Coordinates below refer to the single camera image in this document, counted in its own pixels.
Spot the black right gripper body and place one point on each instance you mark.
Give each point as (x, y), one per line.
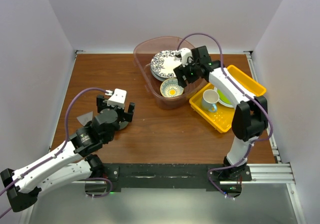
(190, 71)

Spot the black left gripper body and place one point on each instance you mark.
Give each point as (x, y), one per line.
(102, 103)

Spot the teal ceramic mug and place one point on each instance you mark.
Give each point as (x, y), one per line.
(123, 125)

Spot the yellow teal patterned bowl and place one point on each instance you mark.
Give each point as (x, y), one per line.
(170, 88)

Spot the green rimmed lettered plate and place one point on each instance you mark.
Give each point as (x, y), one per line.
(156, 75)

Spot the blue patterned bottom plate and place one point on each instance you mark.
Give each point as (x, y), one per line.
(164, 62)

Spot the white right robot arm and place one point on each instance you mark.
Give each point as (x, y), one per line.
(250, 111)

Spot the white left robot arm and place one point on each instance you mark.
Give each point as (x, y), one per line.
(73, 160)

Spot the clear pink plastic bin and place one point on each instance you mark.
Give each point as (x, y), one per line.
(143, 54)

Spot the light blue white mug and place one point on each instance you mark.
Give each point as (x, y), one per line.
(209, 100)

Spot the lime green plate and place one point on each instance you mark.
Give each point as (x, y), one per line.
(222, 98)

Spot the white rimmed plate under green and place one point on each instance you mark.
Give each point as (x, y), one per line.
(228, 106)

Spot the yellow plastic tray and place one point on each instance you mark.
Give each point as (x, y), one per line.
(222, 119)

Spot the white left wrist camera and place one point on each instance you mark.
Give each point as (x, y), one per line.
(116, 98)

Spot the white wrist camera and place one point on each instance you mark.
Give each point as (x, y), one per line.
(186, 56)
(116, 98)

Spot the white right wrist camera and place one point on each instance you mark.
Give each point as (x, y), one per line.
(186, 56)

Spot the spatula with wooden handle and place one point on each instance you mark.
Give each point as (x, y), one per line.
(85, 118)

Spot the black mounting base plate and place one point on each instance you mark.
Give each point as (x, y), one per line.
(162, 175)

